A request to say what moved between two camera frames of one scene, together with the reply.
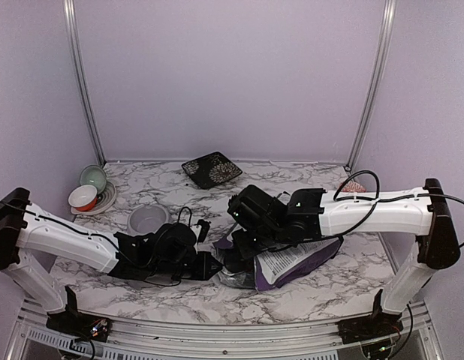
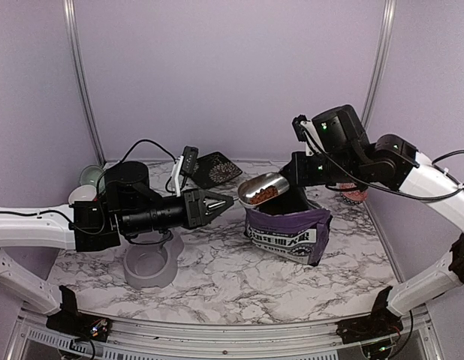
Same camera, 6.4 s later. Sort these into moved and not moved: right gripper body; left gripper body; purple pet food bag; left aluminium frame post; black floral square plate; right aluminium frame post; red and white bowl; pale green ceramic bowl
Moved: left gripper body; purple pet food bag; right gripper body
Not moved: right aluminium frame post; black floral square plate; pale green ceramic bowl; red and white bowl; left aluminium frame post
